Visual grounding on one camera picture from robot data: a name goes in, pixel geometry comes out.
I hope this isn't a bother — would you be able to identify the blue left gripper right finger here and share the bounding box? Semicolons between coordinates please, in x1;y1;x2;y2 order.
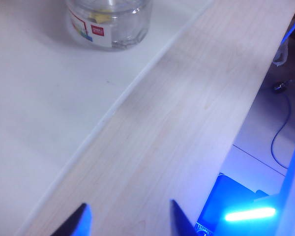
169;199;200;236

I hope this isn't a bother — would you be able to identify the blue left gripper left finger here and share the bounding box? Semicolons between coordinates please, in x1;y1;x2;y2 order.
49;203;93;236

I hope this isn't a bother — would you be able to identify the round transparent plastic jar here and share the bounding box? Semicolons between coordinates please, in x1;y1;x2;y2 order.
65;0;153;52

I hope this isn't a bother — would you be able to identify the blue lit robot base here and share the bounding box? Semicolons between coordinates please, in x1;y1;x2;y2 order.
196;172;277;236

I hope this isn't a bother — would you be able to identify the white desk riser board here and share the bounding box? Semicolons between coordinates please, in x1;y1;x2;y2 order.
0;0;215;236

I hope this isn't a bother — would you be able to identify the white cloth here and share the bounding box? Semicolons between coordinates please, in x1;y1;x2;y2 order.
272;36;290;67

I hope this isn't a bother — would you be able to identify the thin blue cable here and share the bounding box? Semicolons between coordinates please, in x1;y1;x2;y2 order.
271;92;293;170

